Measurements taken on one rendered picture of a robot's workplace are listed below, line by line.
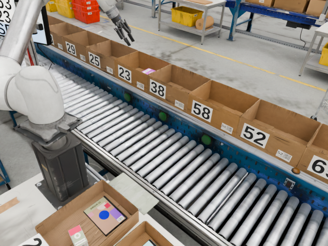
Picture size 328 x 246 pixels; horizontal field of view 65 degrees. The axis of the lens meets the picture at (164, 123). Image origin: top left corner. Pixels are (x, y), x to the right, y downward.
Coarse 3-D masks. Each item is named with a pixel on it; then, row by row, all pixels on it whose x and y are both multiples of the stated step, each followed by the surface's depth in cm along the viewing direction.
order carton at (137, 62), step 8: (128, 56) 226; (136, 56) 234; (144, 56) 231; (152, 56) 224; (120, 64) 212; (128, 64) 231; (136, 64) 238; (144, 64) 235; (152, 64) 229; (160, 64) 222; (168, 64) 216; (136, 72) 203; (136, 80) 207; (144, 80) 200; (144, 88) 205
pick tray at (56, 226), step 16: (96, 192) 139; (112, 192) 137; (64, 208) 125; (80, 208) 134; (128, 208) 132; (48, 224) 121; (64, 224) 126; (80, 224) 127; (128, 224) 122; (48, 240) 120; (64, 240) 120; (96, 240) 121; (112, 240) 117
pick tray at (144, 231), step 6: (144, 222) 120; (138, 228) 118; (144, 228) 123; (150, 228) 119; (132, 234) 117; (138, 234) 121; (144, 234) 124; (150, 234) 122; (156, 234) 118; (126, 240) 115; (132, 240) 119; (138, 240) 121; (144, 240) 122; (156, 240) 120; (162, 240) 116
